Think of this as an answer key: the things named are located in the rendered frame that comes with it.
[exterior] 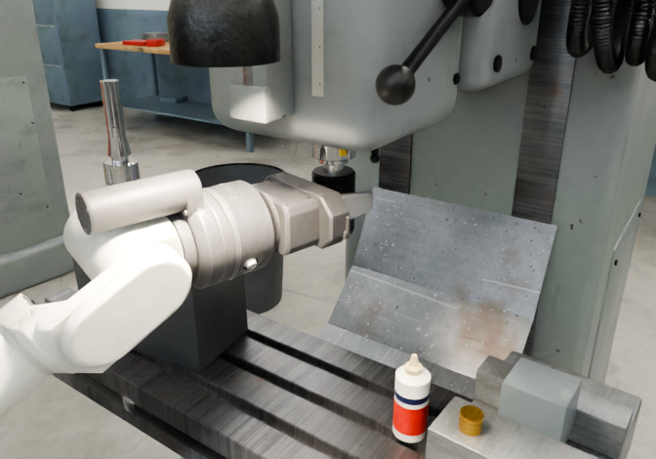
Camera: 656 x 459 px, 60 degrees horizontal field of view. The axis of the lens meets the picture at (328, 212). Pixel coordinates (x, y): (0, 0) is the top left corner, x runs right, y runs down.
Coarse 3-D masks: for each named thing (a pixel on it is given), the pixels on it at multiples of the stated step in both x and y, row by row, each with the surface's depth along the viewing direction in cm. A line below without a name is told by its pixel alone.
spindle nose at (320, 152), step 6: (312, 144) 59; (312, 150) 59; (318, 150) 58; (324, 150) 58; (330, 150) 58; (336, 150) 58; (348, 150) 58; (312, 156) 60; (318, 156) 59; (324, 156) 58; (330, 156) 58; (336, 156) 58; (342, 156) 58; (348, 156) 59; (354, 156) 60
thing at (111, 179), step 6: (138, 168) 81; (108, 174) 79; (114, 174) 79; (120, 174) 79; (126, 174) 79; (132, 174) 80; (138, 174) 81; (108, 180) 80; (114, 180) 79; (120, 180) 79; (126, 180) 80; (132, 180) 80
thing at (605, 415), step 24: (504, 360) 63; (480, 384) 62; (600, 384) 66; (600, 408) 56; (624, 408) 56; (576, 432) 57; (600, 432) 55; (624, 432) 54; (600, 456) 56; (624, 456) 60
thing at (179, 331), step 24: (192, 288) 74; (216, 288) 79; (240, 288) 85; (192, 312) 75; (216, 312) 80; (240, 312) 86; (168, 336) 79; (192, 336) 77; (216, 336) 81; (168, 360) 81; (192, 360) 79
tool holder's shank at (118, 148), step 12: (108, 84) 76; (108, 96) 76; (120, 96) 77; (108, 108) 77; (120, 108) 77; (108, 120) 77; (120, 120) 78; (108, 132) 78; (120, 132) 78; (108, 144) 79; (120, 144) 79; (120, 156) 79
